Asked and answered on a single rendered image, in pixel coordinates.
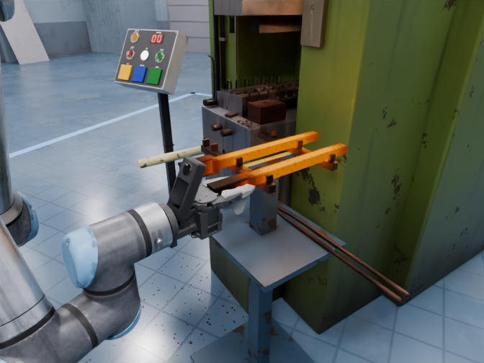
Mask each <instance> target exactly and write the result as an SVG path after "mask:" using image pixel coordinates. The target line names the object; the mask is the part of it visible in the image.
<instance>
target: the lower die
mask: <svg viewBox="0 0 484 363"><path fill-rule="evenodd" d="M296 81H299V80H296ZM296 81H284V82H279V83H273V84H263V85H258V86H247V87H241V88H236V89H226V90H220V91H217V100H218V106H219V107H221V108H223V109H226V110H228V111H229V112H237V113H238V115H239V116H241V117H246V116H248V112H244V111H243V105H244V104H248V92H247V91H246V94H244V91H239V92H234V96H233V95H230V91H232V90H238V89H248V88H254V87H259V86H269V85H275V84H284V83H290V82H296ZM295 85H296V92H295V93H296V95H298V89H299V86H297V84H295ZM280 87H281V86H278V89H279V95H278V97H279V98H283V97H284V96H285V86H283V87H282V89H281V88H280ZM249 91H250V93H251V102H257V99H258V91H257V90H256V93H254V90H249ZM259 91H260V100H266V98H267V89H265V91H263V89H259ZM293 94H294V86H293V85H291V87H289V85H287V96H288V97H291V96H293ZM276 96H277V89H276V87H274V90H272V87H269V98H270V99H276ZM227 107H228V109H227ZM293 107H297V103H293V104H287V108H286V109H289V108H293Z"/></svg>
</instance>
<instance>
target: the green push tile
mask: <svg viewBox="0 0 484 363"><path fill-rule="evenodd" d="M161 74H162V69H159V68H150V71H149V74H148V78H147V81H146V83H147V84H154V85H159V81H160V78H161Z"/></svg>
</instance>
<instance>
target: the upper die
mask: <svg viewBox="0 0 484 363"><path fill-rule="evenodd" d="M303 1H304V0H214V11H215V15H230V16H272V15H303Z"/></svg>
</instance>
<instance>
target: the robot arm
mask: <svg viewBox="0 0 484 363"><path fill-rule="evenodd" d="M14 10H15V8H14V0H0V21H1V22H6V21H7V20H10V19H11V18H12V17H13V16H14ZM206 168H207V167H206V165H205V164H204V163H202V162H200V161H198V160H197V159H195V158H192V157H188V156H185V157H184V159H183V161H182V164H181V167H180V170H179V173H178V175H177V177H176V181H175V182H174V186H173V189H172V190H171V194H170V196H169V200H168V202H167V204H164V203H161V204H159V205H158V204H157V203H155V202H149V203H147V204H144V205H141V206H139V207H136V208H133V209H131V210H128V211H126V212H123V213H120V214H118V215H115V216H112V217H110V218H107V219H104V220H101V221H99V222H97V223H93V224H91V225H84V226H82V227H80V228H79V229H78V230H75V231H73V232H71V233H68V234H67V235H65V237H64V238H63V240H62V253H63V259H64V261H65V265H66V269H67V272H68V275H69V277H70V279H71V281H72V282H73V284H74V286H75V287H77V288H82V290H83V292H82V293H81V294H79V295H77V296H76V297H75V298H73V299H72V300H70V301H69V302H67V303H66V304H64V305H62V306H61V307H59V308H58V309H57V310H56V309H55V308H54V307H53V304H52V303H51V302H50V301H49V300H48V299H47V298H46V296H45V294H44V292H43V291H42V289H41V287H40V285H39V284H38V282H37V280H36V279H35V276H34V274H33V273H32V271H31V269H30V268H29V266H28V264H27V262H26V261H25V259H24V257H23V255H22V254H21V252H20V250H19V249H18V248H19V247H21V246H23V245H25V244H26V243H27V242H29V241H31V240H32V239H33V238H35V236H36V235H37V233H38V229H39V222H38V219H37V214H36V212H35V210H33V209H32V204H31V203H30V201H29V200H28V199H27V198H26V197H25V196H24V195H23V194H22V193H21V192H18V191H16V190H14V189H12V178H11V169H10V161H9V146H8V137H7V129H6V114H5V106H4V90H3V82H2V74H1V59H0V363H78V362H79V361H80V360H81V359H83V358H84V357H85V356H86V355H87V354H88V353H89V352H90V351H91V350H93V349H94V348H95V347H98V345H100V344H101V343H102V342H103V341H104V340H114V339H118V338H120V337H123V336H125V335H126V334H128V333H129V332H131V331H132V330H133V329H134V327H135V326H136V325H137V323H138V321H139V319H140V314H141V298H140V294H139V291H138V283H137V279H136V274H135V266H134V263H136V262H138V261H140V260H142V259H144V258H147V257H149V256H150V255H151V254H154V253H156V252H158V251H160V250H162V249H165V248H167V247H170V248H174V247H176V246H178V245H177V240H178V239H180V238H183V237H185V236H187V235H190V234H191V235H190V236H191V237H192V236H194V237H192V238H200V239H201V240H203V239H205V238H208V237H210V236H212V235H214V234H216V233H218V232H220V231H221V230H222V221H223V214H222V213H221V212H220V209H222V210H228V209H232V210H233V212H234V213H235V214H236V215H240V214H241V213H242V212H243V209H244V206H245V203H246V198H247V196H248V195H249V194H250V193H252V192H253V191H254V190H255V186H254V185H250V184H245V185H243V186H241V187H236V188H235V189H227V190H224V191H222V194H221V196H218V193H214V192H213V191H211V190H210V189H209V188H208V187H207V184H208V183H210V182H215V181H217V180H220V179H224V178H226V177H229V176H226V177H220V178H216V179H208V180H205V181H202V177H203V176H204V173H205V170H206ZM195 231H196V232H195ZM197 233H199V235H198V234H197Z"/></svg>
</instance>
